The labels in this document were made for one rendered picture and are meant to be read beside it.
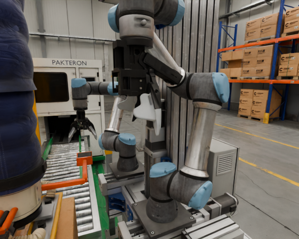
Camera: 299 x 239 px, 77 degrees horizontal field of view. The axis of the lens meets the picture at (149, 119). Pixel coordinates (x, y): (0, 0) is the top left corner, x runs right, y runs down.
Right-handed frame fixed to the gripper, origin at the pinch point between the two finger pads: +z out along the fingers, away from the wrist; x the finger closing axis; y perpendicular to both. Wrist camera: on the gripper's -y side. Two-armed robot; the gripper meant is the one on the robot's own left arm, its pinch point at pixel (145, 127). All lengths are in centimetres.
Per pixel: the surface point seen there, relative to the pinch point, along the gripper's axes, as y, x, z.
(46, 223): 28, -34, 44
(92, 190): -1, -127, 93
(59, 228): 25, -45, 58
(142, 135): -144, -345, 118
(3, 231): 37, -19, 31
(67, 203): 21, -64, 58
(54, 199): 26, -49, 44
